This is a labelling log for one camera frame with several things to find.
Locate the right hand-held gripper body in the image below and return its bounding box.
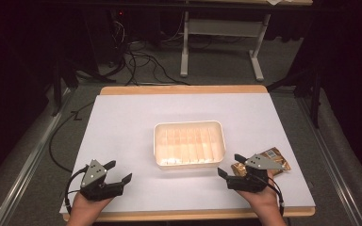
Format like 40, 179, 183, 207
226, 153, 287, 194

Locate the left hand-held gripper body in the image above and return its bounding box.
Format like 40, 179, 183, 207
79, 158, 124, 202

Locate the white plastic tray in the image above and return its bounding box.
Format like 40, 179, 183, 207
153, 120, 227, 170

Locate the gold snack packet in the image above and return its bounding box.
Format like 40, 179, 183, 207
230, 146, 292, 177

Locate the person's left hand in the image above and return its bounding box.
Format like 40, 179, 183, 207
69, 191, 115, 222

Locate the person's right hand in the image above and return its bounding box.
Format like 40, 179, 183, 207
235, 170, 286, 219

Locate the white table mat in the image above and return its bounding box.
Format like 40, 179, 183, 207
59, 92, 316, 215

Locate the row of pale orange packets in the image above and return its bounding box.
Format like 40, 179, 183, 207
156, 126, 222, 165

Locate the black metal stand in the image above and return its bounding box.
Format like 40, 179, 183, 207
265, 34, 325, 129
50, 53, 80, 118

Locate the black computer tower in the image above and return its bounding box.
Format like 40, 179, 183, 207
107, 7, 164, 65

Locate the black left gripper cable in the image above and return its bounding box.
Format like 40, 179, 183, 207
63, 166, 90, 215

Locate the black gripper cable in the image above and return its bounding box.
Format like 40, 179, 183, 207
63, 166, 90, 215
254, 172, 286, 218

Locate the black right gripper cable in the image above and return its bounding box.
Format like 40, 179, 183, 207
254, 172, 286, 218

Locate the long black floor cable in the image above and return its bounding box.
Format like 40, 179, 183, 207
48, 101, 96, 174

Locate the metal floor rail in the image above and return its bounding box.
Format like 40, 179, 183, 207
294, 93, 362, 226
0, 88, 74, 226

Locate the bundle of black floor cables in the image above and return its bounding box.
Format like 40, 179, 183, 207
105, 18, 192, 87

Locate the white metal desk frame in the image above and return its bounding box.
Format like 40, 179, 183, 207
179, 0, 314, 83

